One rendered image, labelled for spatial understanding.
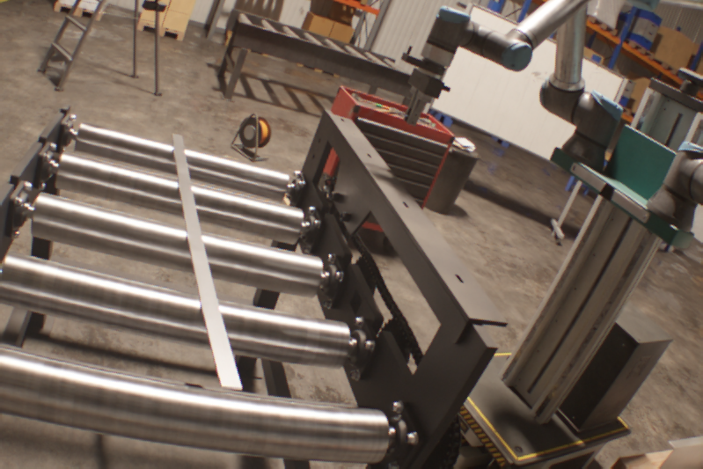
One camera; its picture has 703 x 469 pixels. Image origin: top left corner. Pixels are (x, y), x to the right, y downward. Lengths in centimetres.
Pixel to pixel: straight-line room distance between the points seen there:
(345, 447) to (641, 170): 155
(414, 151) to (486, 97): 238
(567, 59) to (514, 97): 392
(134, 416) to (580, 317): 186
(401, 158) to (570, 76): 183
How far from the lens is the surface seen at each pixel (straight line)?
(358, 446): 108
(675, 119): 228
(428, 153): 381
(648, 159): 220
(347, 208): 165
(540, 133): 617
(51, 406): 97
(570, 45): 215
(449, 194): 531
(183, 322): 120
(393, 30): 1205
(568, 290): 242
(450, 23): 159
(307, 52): 655
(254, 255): 148
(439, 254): 121
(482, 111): 607
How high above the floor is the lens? 160
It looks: 19 degrees down
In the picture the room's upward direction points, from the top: 23 degrees clockwise
